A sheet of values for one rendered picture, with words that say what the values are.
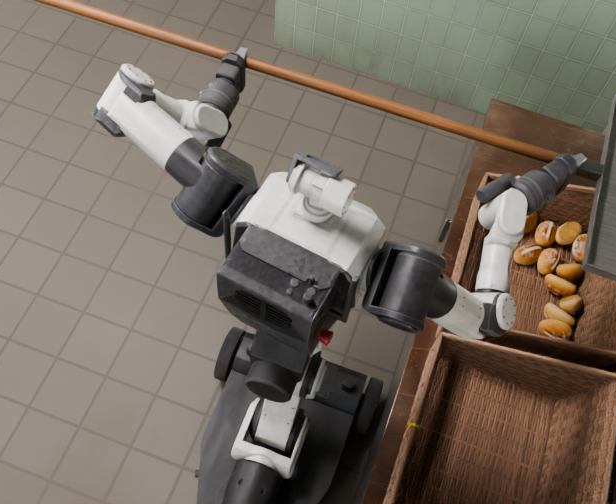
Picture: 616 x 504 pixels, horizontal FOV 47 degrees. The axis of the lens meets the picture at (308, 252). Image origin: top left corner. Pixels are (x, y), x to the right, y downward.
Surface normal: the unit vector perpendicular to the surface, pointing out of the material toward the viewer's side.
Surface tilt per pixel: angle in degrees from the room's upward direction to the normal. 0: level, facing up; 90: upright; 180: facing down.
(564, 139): 0
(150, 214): 0
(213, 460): 0
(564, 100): 90
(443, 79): 90
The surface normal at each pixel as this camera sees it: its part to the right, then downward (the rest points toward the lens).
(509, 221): 0.25, -0.25
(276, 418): -0.29, 0.57
